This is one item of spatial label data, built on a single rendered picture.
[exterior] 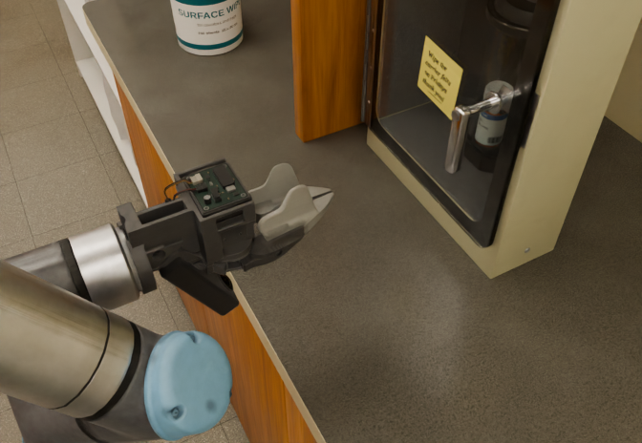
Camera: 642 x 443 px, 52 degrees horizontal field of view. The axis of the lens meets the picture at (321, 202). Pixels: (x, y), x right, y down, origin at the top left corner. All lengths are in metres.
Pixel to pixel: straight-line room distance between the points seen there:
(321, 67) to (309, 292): 0.35
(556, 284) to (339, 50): 0.46
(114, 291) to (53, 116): 2.31
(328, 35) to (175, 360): 0.62
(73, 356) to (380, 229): 0.58
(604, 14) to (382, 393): 0.47
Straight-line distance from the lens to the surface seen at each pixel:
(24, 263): 0.61
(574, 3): 0.66
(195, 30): 1.28
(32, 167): 2.67
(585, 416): 0.83
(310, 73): 1.01
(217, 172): 0.62
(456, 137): 0.74
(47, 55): 3.29
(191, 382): 0.49
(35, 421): 0.61
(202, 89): 1.22
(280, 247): 0.64
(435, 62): 0.83
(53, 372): 0.46
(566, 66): 0.71
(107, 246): 0.60
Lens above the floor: 1.63
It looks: 45 degrees down
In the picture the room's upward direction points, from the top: straight up
